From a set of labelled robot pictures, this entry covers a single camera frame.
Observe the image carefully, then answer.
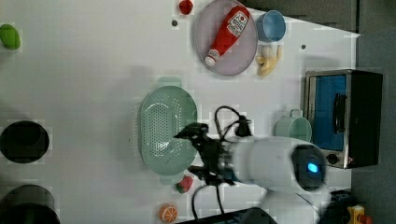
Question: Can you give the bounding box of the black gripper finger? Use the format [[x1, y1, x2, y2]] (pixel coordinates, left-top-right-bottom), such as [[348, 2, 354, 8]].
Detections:
[[188, 165, 209, 180], [175, 122, 208, 143]]

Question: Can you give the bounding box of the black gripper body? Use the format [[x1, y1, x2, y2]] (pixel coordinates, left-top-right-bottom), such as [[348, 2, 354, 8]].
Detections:
[[199, 138, 233, 184]]

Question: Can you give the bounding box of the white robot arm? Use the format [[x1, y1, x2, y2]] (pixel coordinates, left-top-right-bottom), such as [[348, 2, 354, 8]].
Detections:
[[174, 122, 331, 219]]

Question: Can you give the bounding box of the red strawberry toy bottom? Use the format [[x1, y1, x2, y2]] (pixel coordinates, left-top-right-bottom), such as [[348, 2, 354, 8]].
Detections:
[[176, 175, 193, 193]]

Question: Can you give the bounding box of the red strawberry toy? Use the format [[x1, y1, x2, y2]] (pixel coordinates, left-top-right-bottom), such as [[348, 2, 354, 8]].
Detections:
[[178, 0, 193, 15], [176, 175, 193, 193]]

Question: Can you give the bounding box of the orange slice toy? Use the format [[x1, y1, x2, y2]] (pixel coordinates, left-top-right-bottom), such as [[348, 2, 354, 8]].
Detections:
[[159, 203, 178, 223]]

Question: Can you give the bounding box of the grey round plate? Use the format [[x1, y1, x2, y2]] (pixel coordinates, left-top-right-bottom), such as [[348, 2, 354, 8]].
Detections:
[[194, 0, 258, 76]]

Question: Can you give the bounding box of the green mug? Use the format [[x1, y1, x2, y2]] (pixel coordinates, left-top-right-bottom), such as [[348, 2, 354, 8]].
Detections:
[[274, 109, 312, 142]]

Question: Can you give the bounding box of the peeled banana toy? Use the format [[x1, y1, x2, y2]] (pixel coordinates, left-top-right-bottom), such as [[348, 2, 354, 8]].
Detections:
[[256, 45, 282, 77]]

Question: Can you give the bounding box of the red ketchup bottle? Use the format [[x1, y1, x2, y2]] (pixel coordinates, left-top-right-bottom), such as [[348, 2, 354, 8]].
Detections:
[[205, 6, 250, 67]]

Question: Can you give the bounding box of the red strawberry toy top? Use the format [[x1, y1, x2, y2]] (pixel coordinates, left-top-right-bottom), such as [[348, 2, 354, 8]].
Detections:
[[178, 0, 193, 15]]

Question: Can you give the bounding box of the blue plastic cup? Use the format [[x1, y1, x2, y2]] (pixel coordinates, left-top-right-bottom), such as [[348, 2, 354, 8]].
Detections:
[[256, 10, 286, 43]]

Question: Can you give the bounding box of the black toaster oven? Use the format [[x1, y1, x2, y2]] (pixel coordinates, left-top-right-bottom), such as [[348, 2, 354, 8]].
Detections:
[[304, 69, 383, 169]]

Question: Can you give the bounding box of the yellow red box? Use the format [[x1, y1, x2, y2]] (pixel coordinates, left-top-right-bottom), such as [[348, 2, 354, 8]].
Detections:
[[347, 205, 373, 224]]

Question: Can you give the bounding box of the black round object upper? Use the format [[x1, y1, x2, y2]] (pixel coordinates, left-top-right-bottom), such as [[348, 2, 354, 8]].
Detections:
[[0, 120, 50, 163]]

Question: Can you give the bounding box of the black round object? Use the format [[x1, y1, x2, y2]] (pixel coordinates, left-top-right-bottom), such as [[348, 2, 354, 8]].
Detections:
[[0, 120, 50, 163], [0, 185, 61, 224]]

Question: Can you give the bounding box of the black round object lower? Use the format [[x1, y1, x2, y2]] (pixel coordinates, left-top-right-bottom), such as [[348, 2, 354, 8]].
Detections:
[[0, 185, 61, 224]]

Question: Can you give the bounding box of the green pepper toy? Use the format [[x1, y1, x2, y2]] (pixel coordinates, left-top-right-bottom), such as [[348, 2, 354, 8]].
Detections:
[[0, 23, 21, 50]]

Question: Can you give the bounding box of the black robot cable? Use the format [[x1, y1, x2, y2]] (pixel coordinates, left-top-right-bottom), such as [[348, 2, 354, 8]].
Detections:
[[191, 105, 252, 222]]

